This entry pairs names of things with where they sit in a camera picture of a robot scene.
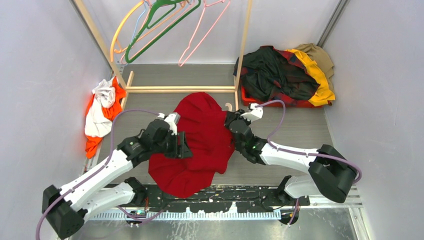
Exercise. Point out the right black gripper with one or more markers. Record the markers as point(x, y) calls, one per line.
point(231, 116)

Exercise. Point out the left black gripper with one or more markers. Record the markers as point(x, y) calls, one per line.
point(180, 151)

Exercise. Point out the beige plastic hanger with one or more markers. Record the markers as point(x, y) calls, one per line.
point(229, 107)

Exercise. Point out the red skirt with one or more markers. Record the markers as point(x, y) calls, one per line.
point(211, 143)

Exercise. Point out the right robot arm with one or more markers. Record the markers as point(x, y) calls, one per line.
point(325, 170)

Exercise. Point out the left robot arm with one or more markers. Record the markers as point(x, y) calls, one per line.
point(68, 207)

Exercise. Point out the orange hanger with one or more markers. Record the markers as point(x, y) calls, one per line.
point(186, 5)

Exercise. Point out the wooden clothes rack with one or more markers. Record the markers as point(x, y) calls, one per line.
point(127, 84)

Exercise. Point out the dark plaid garment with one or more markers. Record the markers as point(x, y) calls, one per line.
point(268, 73)

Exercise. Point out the orange and white garment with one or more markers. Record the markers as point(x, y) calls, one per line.
point(102, 108)

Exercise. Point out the yellow garment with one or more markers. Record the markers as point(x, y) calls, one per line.
point(323, 95)

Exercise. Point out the tan garment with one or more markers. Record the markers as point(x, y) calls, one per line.
point(321, 57)

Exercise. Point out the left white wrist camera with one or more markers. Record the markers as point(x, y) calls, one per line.
point(172, 119)

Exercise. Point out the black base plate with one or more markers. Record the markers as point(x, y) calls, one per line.
point(215, 199)

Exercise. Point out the pink wire hanger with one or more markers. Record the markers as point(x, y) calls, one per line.
point(198, 36)

